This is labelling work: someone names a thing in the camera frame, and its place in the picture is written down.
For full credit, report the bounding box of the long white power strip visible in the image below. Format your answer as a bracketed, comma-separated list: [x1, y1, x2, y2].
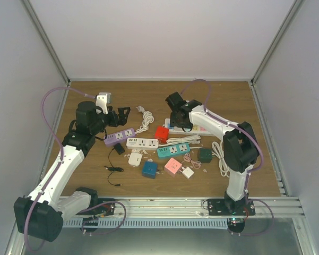
[162, 118, 213, 136]

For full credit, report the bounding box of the red cube adapter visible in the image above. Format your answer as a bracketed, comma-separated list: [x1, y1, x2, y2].
[154, 126, 169, 144]

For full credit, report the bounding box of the dark green cube adapter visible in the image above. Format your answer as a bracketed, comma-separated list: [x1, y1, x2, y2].
[197, 148, 213, 163]

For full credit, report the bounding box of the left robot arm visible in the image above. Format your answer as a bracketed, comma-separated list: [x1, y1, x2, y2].
[14, 101, 131, 242]

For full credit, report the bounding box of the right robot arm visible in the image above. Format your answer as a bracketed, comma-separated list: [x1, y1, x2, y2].
[166, 95, 264, 215]

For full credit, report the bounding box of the small white plug adapter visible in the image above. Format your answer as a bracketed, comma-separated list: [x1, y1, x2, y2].
[181, 167, 194, 179]

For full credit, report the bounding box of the purple power strip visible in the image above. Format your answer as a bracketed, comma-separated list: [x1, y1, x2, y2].
[104, 128, 136, 147]

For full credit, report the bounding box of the white power strip centre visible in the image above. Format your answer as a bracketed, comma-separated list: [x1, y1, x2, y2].
[126, 138, 159, 150]

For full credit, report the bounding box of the teal power strip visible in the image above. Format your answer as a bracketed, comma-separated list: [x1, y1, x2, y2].
[157, 143, 191, 159]

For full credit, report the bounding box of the white square charger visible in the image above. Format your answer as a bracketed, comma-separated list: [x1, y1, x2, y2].
[128, 152, 142, 167]

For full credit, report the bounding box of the pink cube adapter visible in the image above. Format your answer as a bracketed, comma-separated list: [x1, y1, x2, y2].
[164, 158, 182, 177]

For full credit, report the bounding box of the blue cube adapter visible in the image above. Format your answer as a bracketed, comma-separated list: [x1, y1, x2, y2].
[142, 161, 158, 179]

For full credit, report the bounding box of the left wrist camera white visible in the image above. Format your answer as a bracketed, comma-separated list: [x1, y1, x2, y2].
[96, 92, 111, 114]

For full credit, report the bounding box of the coiled white cable left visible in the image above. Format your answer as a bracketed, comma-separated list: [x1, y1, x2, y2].
[135, 105, 154, 133]

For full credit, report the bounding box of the white cable bundle centre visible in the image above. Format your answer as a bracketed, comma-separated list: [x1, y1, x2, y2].
[165, 134, 202, 146]

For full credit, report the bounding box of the black power adapter with cable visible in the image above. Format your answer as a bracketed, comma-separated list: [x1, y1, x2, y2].
[104, 143, 125, 186]

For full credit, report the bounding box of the white cable right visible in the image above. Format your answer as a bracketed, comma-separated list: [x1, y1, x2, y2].
[211, 140, 231, 177]

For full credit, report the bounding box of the pink thin cable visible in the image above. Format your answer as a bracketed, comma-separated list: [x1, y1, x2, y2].
[183, 153, 202, 170]

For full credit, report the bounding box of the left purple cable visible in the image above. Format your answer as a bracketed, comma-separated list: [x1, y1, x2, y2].
[23, 87, 97, 252]

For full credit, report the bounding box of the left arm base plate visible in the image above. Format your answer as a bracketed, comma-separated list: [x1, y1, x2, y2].
[77, 198, 115, 216]

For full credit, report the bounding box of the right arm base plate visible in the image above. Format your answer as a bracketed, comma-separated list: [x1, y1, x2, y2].
[206, 198, 256, 216]

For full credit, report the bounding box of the slotted cable duct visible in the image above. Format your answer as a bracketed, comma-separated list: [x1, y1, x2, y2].
[61, 217, 229, 229]

